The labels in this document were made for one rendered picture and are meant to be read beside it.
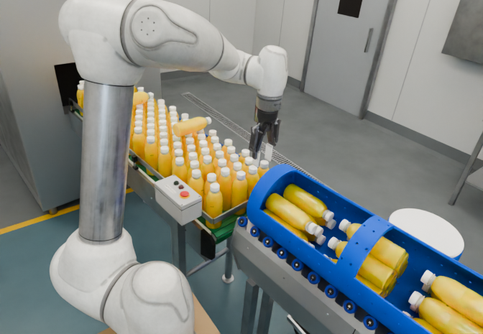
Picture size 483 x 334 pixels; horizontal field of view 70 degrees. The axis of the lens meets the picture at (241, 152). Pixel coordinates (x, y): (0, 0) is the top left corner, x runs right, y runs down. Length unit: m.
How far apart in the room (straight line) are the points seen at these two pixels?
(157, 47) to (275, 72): 0.59
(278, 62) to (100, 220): 0.69
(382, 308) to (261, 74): 0.79
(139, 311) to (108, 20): 0.58
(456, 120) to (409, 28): 1.19
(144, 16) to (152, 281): 0.54
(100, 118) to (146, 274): 0.35
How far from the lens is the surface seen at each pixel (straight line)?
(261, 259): 1.47
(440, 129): 4.65
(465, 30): 4.19
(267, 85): 1.15
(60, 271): 0.97
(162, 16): 0.61
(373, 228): 1.18
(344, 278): 1.18
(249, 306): 1.83
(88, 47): 0.74
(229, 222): 1.58
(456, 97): 4.51
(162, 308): 0.81
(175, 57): 0.64
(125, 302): 0.84
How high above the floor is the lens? 1.96
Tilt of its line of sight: 31 degrees down
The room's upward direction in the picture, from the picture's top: 4 degrees clockwise
